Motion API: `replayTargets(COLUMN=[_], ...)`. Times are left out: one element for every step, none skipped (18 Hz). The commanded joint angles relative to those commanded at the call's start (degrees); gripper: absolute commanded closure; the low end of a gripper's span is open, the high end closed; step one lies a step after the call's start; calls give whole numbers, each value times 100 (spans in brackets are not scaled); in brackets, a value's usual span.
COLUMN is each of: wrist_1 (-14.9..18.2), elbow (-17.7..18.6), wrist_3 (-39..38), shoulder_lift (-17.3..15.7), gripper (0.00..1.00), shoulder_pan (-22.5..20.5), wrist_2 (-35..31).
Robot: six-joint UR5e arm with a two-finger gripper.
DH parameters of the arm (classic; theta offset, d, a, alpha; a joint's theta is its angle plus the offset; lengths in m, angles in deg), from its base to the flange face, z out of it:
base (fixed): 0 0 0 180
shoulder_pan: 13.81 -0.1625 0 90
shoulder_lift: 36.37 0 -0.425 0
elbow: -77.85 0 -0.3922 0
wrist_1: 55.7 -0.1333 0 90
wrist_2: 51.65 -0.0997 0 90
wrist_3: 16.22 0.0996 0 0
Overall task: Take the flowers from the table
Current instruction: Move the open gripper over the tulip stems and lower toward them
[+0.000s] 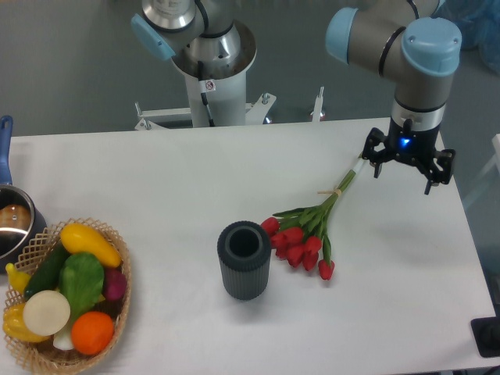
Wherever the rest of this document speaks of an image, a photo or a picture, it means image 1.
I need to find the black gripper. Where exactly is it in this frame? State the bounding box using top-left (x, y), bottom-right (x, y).
top-left (362, 119), bottom-right (456, 195)

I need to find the red tulip bouquet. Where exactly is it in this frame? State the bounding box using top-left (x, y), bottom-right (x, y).
top-left (261, 158), bottom-right (364, 281)

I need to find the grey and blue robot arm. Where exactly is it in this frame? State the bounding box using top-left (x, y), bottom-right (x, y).
top-left (130, 1), bottom-right (462, 187)

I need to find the blue plastic bag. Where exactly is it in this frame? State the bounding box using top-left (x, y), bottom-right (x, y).
top-left (436, 0), bottom-right (499, 75)

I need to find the black device at table edge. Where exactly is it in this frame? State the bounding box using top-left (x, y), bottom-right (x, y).
top-left (470, 316), bottom-right (499, 358)

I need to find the dark grey ribbed vase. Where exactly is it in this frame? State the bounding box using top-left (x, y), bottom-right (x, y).
top-left (217, 221), bottom-right (271, 301)

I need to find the purple red onion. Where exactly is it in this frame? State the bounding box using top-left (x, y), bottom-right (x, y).
top-left (102, 268), bottom-right (127, 301)

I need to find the yellow squash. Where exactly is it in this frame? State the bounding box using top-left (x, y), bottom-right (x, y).
top-left (59, 223), bottom-right (122, 268)

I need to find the green lettuce leaf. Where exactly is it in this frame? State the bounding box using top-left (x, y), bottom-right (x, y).
top-left (59, 252), bottom-right (104, 323)

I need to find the orange fruit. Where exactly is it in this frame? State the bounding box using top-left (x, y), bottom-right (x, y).
top-left (70, 311), bottom-right (114, 355)

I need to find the dark green cucumber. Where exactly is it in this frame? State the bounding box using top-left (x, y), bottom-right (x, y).
top-left (23, 243), bottom-right (70, 300)

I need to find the woven wicker basket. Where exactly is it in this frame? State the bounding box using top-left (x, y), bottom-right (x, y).
top-left (1, 218), bottom-right (132, 374)

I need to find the yellow bell pepper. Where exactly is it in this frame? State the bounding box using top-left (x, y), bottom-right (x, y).
top-left (2, 303), bottom-right (50, 343)

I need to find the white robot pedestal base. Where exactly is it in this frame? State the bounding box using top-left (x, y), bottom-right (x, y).
top-left (131, 14), bottom-right (277, 128)

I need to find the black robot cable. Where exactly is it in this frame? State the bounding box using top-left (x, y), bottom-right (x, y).
top-left (196, 60), bottom-right (216, 127)

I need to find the blue handled saucepan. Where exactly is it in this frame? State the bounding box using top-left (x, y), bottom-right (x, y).
top-left (1, 115), bottom-right (46, 275)

